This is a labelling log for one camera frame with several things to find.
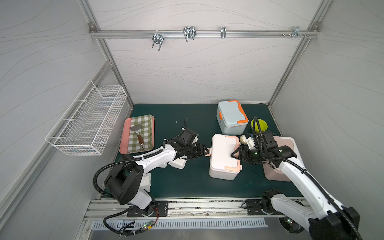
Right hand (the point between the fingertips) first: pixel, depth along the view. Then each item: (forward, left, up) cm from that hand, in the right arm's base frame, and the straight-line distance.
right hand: (236, 156), depth 77 cm
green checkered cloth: (+21, +57, -13) cm, 62 cm away
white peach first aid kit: (-5, +7, 0) cm, 9 cm away
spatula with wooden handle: (+24, +64, -12) cm, 70 cm away
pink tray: (+18, +71, -13) cm, 75 cm away
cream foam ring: (+6, -3, +7) cm, 10 cm away
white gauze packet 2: (-2, +40, -13) cm, 43 cm away
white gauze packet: (+1, +32, -14) cm, 35 cm away
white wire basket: (+3, +73, +19) cm, 76 cm away
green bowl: (+31, -25, -12) cm, 42 cm away
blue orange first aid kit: (+26, -1, -1) cm, 26 cm away
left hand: (+2, +15, -4) cm, 16 cm away
